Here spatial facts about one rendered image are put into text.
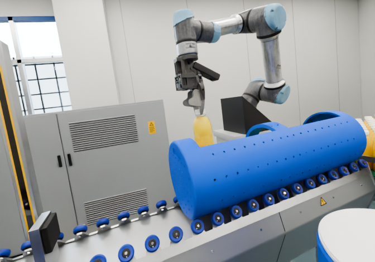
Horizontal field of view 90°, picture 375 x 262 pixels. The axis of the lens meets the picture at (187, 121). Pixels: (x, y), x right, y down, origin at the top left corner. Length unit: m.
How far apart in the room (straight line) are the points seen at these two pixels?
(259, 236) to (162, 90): 2.94
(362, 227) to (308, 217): 0.37
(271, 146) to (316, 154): 0.21
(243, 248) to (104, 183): 1.76
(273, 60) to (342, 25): 4.91
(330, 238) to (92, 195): 2.13
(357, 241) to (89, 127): 2.07
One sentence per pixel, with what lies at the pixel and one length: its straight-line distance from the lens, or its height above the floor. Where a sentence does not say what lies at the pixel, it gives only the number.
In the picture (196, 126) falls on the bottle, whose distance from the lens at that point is 0.68.
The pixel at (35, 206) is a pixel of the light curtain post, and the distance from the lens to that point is 1.08.
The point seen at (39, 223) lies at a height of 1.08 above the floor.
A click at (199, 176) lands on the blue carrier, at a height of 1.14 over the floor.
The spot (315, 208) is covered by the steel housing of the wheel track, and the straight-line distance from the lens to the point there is 1.00.
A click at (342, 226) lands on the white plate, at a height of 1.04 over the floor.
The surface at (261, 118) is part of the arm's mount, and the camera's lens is 1.15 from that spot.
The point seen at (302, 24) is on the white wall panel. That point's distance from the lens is 5.14.
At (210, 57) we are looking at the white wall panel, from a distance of 3.76.
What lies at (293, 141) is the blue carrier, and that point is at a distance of 0.83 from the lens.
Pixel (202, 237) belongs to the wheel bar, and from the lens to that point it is 0.72.
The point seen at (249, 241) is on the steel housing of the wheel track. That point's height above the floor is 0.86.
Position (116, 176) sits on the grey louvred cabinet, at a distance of 2.25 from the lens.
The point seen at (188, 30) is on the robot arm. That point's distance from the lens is 0.70.
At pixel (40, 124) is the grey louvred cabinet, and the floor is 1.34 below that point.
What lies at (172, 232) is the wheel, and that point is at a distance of 0.68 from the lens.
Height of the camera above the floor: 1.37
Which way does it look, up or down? 6 degrees down
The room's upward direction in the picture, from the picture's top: 7 degrees counter-clockwise
